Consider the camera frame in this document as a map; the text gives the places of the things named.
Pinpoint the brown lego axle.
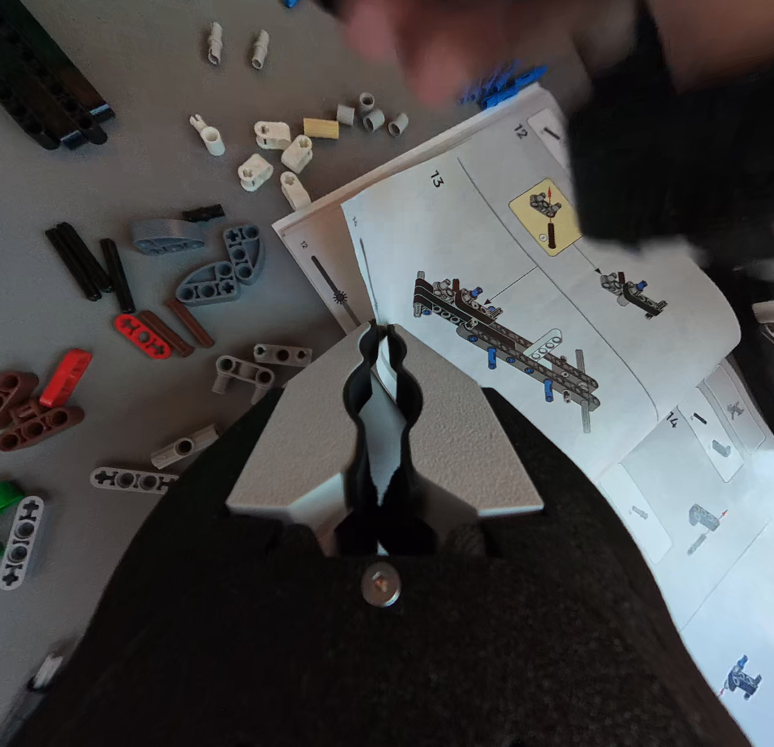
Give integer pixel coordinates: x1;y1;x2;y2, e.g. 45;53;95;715
166;297;216;349
138;309;196;359

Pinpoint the white lego piece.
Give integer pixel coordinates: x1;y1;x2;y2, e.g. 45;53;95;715
27;653;65;691

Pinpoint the person's left hand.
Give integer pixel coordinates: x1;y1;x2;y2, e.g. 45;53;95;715
335;0;774;115

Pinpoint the pile of blue lego pins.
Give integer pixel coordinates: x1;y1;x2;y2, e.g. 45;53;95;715
456;60;548;110

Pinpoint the red thin lego beam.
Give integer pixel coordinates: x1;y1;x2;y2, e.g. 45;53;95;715
113;313;173;360

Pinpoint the blue-grey curved lego panel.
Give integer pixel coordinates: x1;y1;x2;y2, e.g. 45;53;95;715
222;223;267;286
175;261;243;307
129;217;207;257

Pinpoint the black lego beam assembly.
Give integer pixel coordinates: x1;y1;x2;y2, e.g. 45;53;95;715
0;0;117;152

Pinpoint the lego instruction booklet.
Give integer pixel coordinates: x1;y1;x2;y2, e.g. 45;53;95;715
272;81;774;747

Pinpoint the white lego connector with axle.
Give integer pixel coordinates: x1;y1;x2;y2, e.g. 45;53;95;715
189;113;226;156

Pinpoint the grey lego connector with pins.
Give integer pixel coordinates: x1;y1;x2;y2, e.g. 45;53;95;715
211;354;277;405

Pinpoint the light grey thin lego beam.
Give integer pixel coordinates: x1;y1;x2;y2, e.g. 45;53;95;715
0;495;46;591
90;467;180;495

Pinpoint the red lego liftarm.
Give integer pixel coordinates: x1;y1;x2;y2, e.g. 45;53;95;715
39;348;94;408

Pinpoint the brown lego beam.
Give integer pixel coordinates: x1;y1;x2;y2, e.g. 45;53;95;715
0;399;86;453
0;370;41;425

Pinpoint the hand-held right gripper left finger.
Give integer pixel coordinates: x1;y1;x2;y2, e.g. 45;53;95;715
225;320;383;557

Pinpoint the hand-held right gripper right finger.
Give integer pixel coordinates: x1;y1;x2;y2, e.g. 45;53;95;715
380;323;545;557

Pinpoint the light grey angled lego connector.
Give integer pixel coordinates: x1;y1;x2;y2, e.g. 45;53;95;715
149;423;222;471

